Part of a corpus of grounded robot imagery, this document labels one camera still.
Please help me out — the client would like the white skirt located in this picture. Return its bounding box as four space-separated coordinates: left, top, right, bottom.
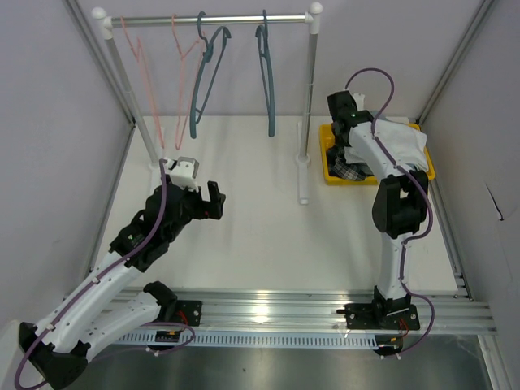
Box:
346 119 428 180

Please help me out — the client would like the pink wire hanger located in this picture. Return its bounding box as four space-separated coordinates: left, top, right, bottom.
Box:
171 14 204 151

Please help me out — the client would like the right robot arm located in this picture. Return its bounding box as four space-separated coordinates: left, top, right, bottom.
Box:
327 90 431 331

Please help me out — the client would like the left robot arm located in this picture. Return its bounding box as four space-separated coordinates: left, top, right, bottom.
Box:
19 180 226 389

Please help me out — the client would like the teal hanger left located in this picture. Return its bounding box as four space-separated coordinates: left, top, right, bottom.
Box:
189 11 232 139

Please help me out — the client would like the teal hanger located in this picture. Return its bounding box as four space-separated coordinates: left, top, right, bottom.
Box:
189 11 232 139
255 10 276 137

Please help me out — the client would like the teal hanger right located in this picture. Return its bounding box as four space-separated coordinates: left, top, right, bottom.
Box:
255 10 276 137

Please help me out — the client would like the pink hanger far left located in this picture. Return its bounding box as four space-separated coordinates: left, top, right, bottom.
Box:
120 17 165 149

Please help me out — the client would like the yellow plastic bin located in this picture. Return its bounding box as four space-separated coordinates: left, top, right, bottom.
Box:
319 123 436 186

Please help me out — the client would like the silver clothes rack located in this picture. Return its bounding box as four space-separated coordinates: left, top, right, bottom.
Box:
92 2 323 205

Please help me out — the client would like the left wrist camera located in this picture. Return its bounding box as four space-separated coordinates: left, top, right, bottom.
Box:
169 157 200 193

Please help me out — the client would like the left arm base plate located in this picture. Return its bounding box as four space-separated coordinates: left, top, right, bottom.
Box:
174 300 203 327

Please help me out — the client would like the aluminium rail base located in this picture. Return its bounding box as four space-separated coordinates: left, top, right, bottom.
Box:
60 286 499 336

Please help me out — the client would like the white slotted cable duct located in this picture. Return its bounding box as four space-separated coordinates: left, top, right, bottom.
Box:
115 330 378 350

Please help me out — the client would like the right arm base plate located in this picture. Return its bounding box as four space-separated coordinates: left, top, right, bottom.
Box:
336 303 421 331

